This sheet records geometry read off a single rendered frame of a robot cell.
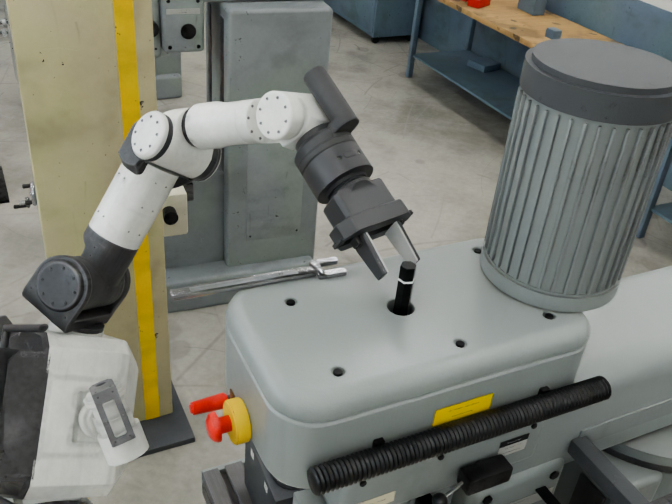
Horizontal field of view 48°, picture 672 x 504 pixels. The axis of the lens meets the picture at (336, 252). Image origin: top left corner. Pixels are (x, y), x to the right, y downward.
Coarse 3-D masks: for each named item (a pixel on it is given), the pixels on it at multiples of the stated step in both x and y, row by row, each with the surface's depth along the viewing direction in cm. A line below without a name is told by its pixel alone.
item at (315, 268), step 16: (272, 272) 103; (288, 272) 104; (304, 272) 104; (320, 272) 104; (336, 272) 105; (176, 288) 99; (192, 288) 99; (208, 288) 99; (224, 288) 99; (240, 288) 100
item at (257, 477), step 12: (252, 444) 172; (252, 456) 173; (252, 468) 175; (264, 468) 167; (252, 480) 177; (264, 480) 166; (276, 480) 163; (252, 492) 179; (264, 492) 167; (276, 492) 161; (288, 492) 162
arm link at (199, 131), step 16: (176, 112) 117; (192, 112) 114; (208, 112) 112; (224, 112) 110; (176, 128) 115; (192, 128) 114; (208, 128) 112; (224, 128) 110; (176, 144) 115; (192, 144) 117; (208, 144) 114; (224, 144) 114; (240, 144) 113; (160, 160) 116; (176, 160) 117; (192, 160) 119; (208, 160) 121; (192, 176) 122
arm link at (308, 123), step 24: (312, 72) 101; (264, 96) 101; (288, 96) 99; (312, 96) 104; (336, 96) 100; (264, 120) 101; (288, 120) 99; (312, 120) 101; (336, 120) 100; (288, 144) 103; (312, 144) 99; (336, 144) 99
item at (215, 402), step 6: (210, 396) 109; (216, 396) 108; (222, 396) 108; (228, 396) 109; (192, 402) 107; (198, 402) 107; (204, 402) 107; (210, 402) 108; (216, 402) 108; (222, 402) 108; (192, 408) 107; (198, 408) 107; (204, 408) 107; (210, 408) 108; (216, 408) 108; (222, 408) 109
